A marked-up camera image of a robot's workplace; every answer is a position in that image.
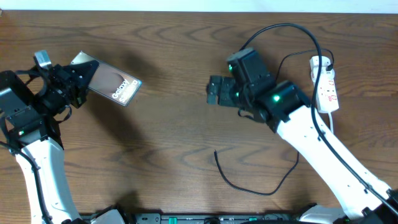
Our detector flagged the gold Samsung Galaxy smartphone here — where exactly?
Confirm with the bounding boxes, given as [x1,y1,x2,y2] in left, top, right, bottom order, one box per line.
[71,51,142,106]

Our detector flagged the black USB charging cable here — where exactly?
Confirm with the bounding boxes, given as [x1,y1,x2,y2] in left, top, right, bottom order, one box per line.
[213,48,335,197]

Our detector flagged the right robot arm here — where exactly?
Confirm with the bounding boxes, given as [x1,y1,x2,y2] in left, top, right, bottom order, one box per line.
[207,48,397,223]

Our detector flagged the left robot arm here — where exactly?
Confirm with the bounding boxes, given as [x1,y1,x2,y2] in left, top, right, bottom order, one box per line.
[1,60,99,223]

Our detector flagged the white USB charger plug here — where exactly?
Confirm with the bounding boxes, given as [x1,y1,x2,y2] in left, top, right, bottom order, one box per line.
[309,55,331,70]

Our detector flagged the white power strip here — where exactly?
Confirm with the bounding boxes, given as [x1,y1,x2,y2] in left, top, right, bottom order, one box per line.
[316,67,339,113]

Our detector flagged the black right camera cable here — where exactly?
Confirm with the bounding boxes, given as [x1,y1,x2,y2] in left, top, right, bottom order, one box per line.
[238,22,398,217]

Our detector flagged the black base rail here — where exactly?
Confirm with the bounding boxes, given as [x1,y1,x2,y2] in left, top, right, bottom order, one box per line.
[122,213,301,224]

